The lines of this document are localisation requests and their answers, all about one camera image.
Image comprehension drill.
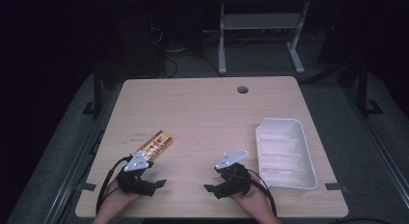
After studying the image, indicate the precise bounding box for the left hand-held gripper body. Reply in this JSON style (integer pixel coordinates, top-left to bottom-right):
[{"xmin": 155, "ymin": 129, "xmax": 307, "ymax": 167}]
[{"xmin": 116, "ymin": 152, "xmax": 156, "ymax": 197}]

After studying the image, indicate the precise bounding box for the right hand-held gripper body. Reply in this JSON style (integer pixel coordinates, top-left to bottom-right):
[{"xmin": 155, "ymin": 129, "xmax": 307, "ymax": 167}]
[{"xmin": 213, "ymin": 150, "xmax": 252, "ymax": 200}]

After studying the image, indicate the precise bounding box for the yellow snack box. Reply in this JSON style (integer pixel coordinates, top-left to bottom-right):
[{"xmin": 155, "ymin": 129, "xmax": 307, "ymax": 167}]
[{"xmin": 136, "ymin": 129, "xmax": 174, "ymax": 163}]

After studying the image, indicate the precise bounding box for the white plastic bin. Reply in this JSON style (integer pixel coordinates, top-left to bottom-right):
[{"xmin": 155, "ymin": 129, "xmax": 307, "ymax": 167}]
[{"xmin": 255, "ymin": 117, "xmax": 318, "ymax": 190}]

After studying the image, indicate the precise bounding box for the person's right hand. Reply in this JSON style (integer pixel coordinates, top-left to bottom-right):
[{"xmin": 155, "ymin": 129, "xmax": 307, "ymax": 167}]
[{"xmin": 229, "ymin": 182, "xmax": 273, "ymax": 212}]

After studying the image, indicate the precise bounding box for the person's left hand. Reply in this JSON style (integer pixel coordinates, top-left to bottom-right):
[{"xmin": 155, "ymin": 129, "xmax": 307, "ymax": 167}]
[{"xmin": 104, "ymin": 179, "xmax": 143, "ymax": 208}]

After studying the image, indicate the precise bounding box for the black tape strip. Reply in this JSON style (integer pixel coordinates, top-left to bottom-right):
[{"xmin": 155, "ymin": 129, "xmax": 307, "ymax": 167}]
[
  {"xmin": 76, "ymin": 182, "xmax": 97, "ymax": 192},
  {"xmin": 324, "ymin": 182, "xmax": 349, "ymax": 191}
]

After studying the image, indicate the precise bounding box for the black metal stand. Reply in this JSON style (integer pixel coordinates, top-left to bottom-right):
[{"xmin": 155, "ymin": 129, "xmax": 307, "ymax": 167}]
[
  {"xmin": 352, "ymin": 56, "xmax": 384, "ymax": 118},
  {"xmin": 81, "ymin": 65, "xmax": 104, "ymax": 119}
]

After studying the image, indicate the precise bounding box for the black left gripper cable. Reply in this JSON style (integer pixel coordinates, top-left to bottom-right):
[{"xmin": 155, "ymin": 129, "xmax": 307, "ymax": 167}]
[{"xmin": 95, "ymin": 154, "xmax": 133, "ymax": 216}]

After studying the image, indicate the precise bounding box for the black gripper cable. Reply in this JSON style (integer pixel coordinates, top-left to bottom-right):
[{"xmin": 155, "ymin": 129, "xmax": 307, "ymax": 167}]
[
  {"xmin": 95, "ymin": 154, "xmax": 133, "ymax": 216},
  {"xmin": 246, "ymin": 168, "xmax": 279, "ymax": 217}
]

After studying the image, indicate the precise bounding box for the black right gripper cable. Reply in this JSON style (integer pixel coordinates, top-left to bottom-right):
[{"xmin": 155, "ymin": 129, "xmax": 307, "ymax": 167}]
[{"xmin": 246, "ymin": 168, "xmax": 279, "ymax": 217}]

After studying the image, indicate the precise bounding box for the tangle of floor cables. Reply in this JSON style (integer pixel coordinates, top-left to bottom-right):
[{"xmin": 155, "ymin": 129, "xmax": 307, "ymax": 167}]
[{"xmin": 147, "ymin": 24, "xmax": 223, "ymax": 79}]

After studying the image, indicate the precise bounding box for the white metal table frame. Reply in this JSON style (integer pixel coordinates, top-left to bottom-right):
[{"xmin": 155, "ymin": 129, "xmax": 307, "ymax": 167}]
[{"xmin": 217, "ymin": 1, "xmax": 312, "ymax": 76}]

